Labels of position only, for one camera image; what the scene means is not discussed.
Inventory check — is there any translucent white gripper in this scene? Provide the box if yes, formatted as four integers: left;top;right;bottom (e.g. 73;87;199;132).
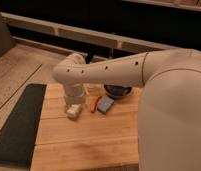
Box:
63;84;86;105

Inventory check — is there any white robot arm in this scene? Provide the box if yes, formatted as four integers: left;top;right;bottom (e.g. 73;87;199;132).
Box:
53;48;201;171

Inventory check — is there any white plastic bottle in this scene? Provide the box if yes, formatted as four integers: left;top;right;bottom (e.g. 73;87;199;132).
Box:
66;104;82;119

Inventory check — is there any blue sponge block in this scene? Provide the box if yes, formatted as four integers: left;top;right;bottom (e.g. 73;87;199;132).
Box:
97;96;114;113

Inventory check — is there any dark bowl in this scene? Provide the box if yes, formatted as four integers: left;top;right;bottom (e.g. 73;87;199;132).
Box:
104;85;132;99

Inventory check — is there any wooden cutting board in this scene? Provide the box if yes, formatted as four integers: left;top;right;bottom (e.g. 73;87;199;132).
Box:
30;84;141;171

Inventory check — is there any dark grey floor mat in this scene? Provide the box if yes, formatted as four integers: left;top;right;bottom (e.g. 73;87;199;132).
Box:
0;84;46;167

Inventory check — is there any white shelf rail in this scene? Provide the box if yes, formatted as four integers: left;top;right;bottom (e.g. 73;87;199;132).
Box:
1;12;175;53

